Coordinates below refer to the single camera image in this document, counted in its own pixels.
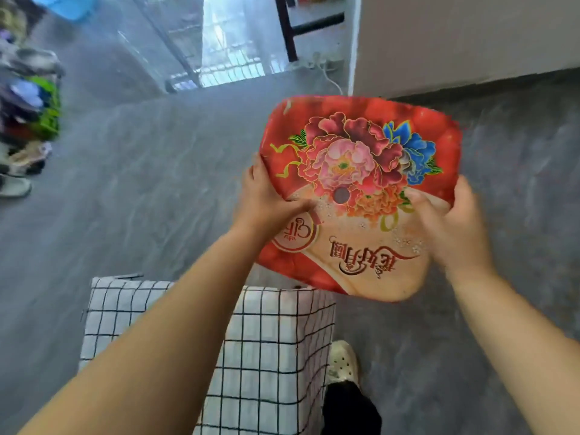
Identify white power cable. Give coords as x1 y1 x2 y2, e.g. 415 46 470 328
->
289 51 346 95

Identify person's left forearm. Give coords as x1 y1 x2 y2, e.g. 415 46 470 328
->
18 230 262 435

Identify dark wooden chair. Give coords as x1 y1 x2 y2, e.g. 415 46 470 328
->
274 0 345 63

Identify red plastic stool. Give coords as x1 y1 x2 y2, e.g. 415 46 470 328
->
257 95 463 303

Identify person's right forearm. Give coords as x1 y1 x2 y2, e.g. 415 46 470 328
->
451 265 580 435

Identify black white checked tablecloth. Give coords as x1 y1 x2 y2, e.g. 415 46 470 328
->
79 275 337 435

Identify blue plastic basin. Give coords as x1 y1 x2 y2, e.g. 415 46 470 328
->
29 0 98 21

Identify person's left hand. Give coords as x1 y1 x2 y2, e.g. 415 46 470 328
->
228 153 316 245

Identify person's black trousers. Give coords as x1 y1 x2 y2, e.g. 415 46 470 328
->
320 381 382 435

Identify person's right cream shoe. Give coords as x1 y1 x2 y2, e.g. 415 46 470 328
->
326 340 359 385

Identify person's right hand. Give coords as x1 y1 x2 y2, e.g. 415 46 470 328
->
403 175 497 280

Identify pile of mixed clothes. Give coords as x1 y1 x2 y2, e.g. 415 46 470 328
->
0 38 64 177

